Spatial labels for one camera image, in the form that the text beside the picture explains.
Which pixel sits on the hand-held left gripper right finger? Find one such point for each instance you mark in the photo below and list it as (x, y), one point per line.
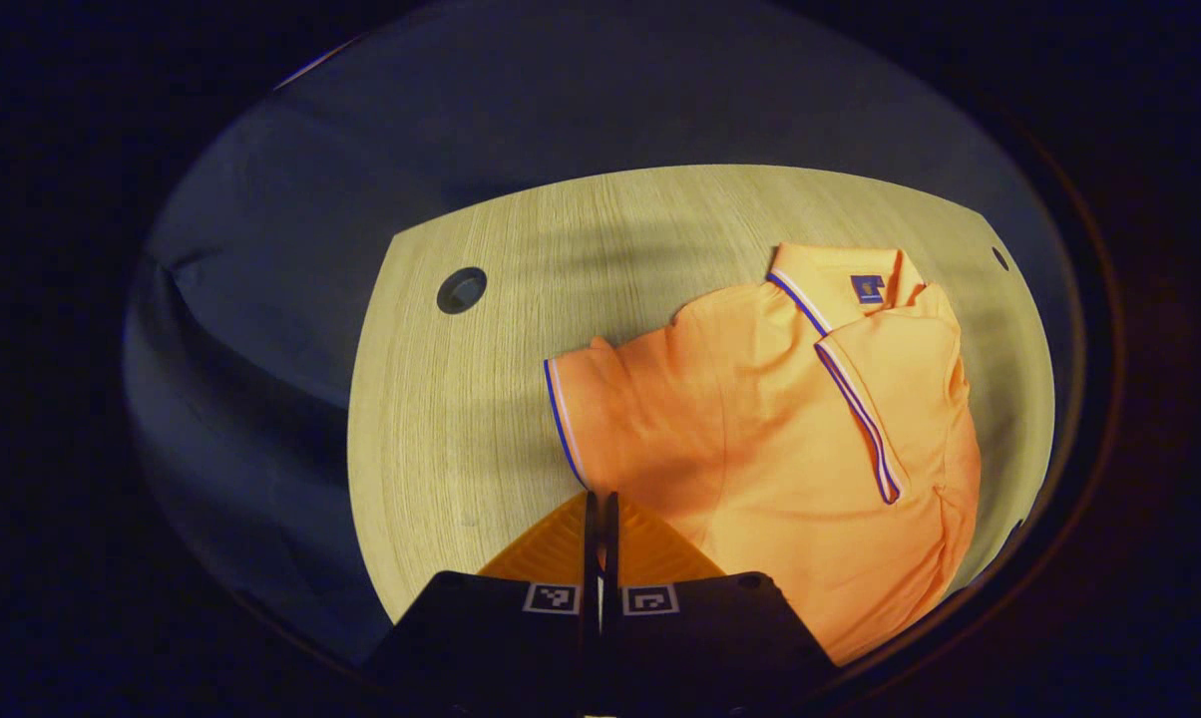
(710, 648)

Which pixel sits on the orange T-shirt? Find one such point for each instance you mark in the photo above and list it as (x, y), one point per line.
(780, 429)

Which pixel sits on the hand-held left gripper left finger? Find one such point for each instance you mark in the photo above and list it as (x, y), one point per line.
(501, 648)

